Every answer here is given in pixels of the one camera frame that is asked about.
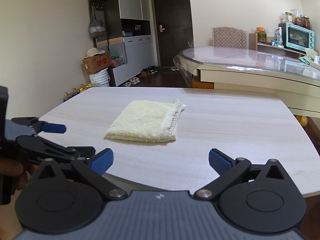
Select cream terry towel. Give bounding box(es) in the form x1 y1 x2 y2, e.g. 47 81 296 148
105 100 186 143

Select person's left hand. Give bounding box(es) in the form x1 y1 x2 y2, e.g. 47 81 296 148
0 158 28 190

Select bottles on floor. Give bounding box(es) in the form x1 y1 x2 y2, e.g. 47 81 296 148
63 83 93 102

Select white plastic bucket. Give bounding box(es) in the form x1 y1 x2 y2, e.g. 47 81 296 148
89 68 110 87

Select cardboard box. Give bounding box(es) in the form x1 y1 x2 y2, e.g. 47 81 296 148
82 51 112 75

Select straw hat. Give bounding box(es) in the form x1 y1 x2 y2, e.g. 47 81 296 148
84 48 106 59

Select hanging grey bag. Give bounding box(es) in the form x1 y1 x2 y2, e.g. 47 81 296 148
89 7 106 38

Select shoes on floor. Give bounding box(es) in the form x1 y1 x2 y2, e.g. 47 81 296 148
123 66 159 87

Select dining table with glass top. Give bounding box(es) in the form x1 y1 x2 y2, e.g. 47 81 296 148
173 46 319 118

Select quilted beige chair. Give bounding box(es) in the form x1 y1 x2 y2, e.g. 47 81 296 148
212 27 248 49

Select green jar orange lid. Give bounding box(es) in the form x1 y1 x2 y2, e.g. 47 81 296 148
256 27 267 42

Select grey white cabinet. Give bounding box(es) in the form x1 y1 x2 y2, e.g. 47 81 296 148
88 0 155 86

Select teal toaster oven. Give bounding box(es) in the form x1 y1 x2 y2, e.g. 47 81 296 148
278 22 315 53

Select dark brown door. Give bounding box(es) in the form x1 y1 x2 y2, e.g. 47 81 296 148
153 0 193 67

